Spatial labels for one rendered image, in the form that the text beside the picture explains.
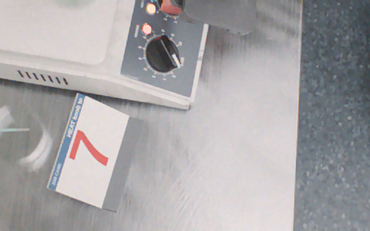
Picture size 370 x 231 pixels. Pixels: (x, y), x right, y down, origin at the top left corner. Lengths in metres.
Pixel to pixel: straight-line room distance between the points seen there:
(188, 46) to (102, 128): 0.11
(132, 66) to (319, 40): 0.91
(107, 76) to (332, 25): 0.95
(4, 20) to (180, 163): 0.21
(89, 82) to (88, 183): 0.09
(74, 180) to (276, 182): 0.18
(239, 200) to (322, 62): 0.86
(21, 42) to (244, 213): 0.25
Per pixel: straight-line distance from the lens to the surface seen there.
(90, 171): 0.81
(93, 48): 0.77
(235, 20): 0.72
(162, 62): 0.79
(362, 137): 1.62
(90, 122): 0.81
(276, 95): 0.84
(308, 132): 1.61
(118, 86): 0.79
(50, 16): 0.78
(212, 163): 0.82
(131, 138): 0.83
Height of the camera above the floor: 1.55
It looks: 74 degrees down
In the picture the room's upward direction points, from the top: 10 degrees counter-clockwise
